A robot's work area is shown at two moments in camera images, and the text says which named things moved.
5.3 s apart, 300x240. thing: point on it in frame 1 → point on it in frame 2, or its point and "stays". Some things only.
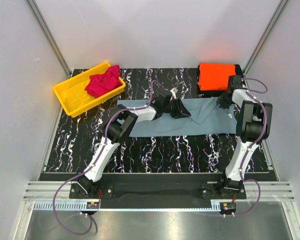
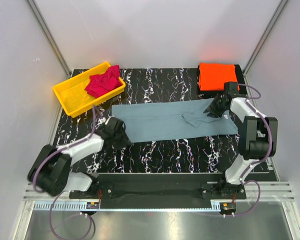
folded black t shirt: [217, 93] stays
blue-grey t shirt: [208, 116] stays
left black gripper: [179, 107] → [124, 141]
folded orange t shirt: [214, 76] stays
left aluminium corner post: [63, 64] stays
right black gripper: [220, 101] → [211, 108]
